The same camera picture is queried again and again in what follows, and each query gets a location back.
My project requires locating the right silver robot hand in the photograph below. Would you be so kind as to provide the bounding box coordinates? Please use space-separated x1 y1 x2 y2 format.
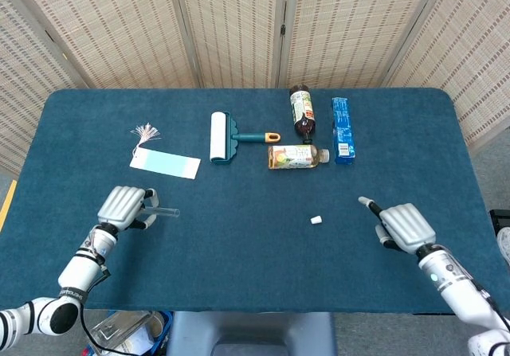
357 196 437 255

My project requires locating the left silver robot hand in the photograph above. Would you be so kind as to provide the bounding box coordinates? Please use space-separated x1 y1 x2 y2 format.
96 186 159 232

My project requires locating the transparent glass test tube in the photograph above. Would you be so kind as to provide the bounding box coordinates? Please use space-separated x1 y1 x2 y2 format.
141 207 181 218

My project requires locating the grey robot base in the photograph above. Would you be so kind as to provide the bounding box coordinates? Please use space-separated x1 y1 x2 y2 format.
166 311 338 356

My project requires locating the pale bookmark with tassel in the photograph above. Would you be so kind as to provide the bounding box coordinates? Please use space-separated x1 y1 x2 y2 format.
128 122 202 181

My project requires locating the black box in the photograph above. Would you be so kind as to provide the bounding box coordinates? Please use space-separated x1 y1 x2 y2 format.
488 209 510 236

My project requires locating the white shoe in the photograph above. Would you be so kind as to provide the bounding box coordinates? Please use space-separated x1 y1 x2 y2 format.
496 226 510 261

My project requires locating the blue cardboard box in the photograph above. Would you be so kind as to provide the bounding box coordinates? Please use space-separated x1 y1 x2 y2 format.
331 96 357 165

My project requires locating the teal lint roller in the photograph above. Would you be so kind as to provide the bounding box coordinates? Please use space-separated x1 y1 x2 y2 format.
210 111 282 166

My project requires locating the clear plastic container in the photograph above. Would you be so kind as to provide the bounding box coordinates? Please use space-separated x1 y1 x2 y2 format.
81 311 175 356
87 310 160 356

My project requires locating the yellow tea bottle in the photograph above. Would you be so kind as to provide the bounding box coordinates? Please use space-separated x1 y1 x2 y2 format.
267 143 331 171

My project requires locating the teal tablecloth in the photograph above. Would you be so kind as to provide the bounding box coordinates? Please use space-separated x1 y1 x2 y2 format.
0 88 499 316

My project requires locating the dark liquid bottle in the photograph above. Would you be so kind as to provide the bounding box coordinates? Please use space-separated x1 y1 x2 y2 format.
288 84 316 145

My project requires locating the woven bamboo folding screen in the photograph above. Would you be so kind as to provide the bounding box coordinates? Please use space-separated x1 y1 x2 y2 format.
0 0 510 176

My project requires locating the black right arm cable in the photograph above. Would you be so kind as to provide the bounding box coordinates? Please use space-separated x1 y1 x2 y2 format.
469 278 510 333

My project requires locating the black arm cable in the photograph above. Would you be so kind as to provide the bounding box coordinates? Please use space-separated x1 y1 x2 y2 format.
78 266 115 356
469 278 510 333

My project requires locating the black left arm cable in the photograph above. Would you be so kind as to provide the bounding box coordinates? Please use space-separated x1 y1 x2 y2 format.
78 266 115 356

